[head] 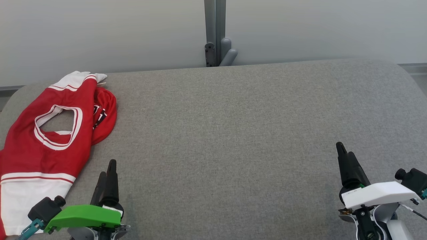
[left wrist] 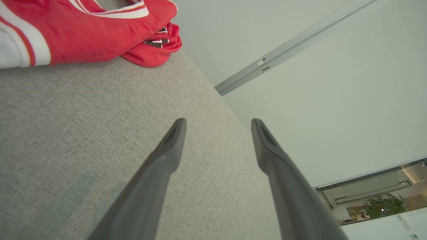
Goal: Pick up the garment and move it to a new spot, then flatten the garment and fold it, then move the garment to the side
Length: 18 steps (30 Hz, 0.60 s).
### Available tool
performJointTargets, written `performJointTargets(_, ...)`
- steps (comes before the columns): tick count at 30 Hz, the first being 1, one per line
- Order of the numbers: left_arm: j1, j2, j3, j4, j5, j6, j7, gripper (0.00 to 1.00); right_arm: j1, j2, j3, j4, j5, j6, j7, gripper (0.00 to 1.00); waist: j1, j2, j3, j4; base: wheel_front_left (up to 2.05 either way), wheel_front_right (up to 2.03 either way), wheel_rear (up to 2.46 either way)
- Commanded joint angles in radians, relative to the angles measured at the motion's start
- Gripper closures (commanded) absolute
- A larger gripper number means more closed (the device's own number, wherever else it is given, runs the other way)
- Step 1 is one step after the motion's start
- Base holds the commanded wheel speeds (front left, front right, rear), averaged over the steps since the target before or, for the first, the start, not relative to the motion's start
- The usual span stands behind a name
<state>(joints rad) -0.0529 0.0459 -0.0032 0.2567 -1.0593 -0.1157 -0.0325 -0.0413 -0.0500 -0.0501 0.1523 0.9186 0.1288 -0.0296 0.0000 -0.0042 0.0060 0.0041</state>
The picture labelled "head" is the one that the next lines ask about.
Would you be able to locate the teal plug left camera cable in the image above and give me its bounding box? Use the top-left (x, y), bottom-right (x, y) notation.
top-left (17, 218), bottom-right (45, 240)

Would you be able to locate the red jersey white collar trim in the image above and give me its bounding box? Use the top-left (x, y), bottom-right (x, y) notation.
top-left (0, 71), bottom-right (108, 238)

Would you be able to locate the thin black right camera cable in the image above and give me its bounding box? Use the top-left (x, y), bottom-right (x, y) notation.
top-left (400, 188), bottom-right (427, 221)

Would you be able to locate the white covered right gripper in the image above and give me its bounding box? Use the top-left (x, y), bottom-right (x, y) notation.
top-left (336, 142), bottom-right (422, 240)

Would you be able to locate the grey metal partition post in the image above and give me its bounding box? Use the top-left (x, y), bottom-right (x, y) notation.
top-left (204, 0), bottom-right (227, 67)

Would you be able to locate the grey metal wall rail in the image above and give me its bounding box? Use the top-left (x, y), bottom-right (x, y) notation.
top-left (0, 85), bottom-right (25, 94)
top-left (397, 63), bottom-right (427, 76)

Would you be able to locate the green covered left gripper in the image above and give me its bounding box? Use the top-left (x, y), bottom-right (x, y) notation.
top-left (44, 159), bottom-right (130, 240)

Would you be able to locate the black hinge bracket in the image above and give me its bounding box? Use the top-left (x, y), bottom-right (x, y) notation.
top-left (204, 42), bottom-right (216, 67)

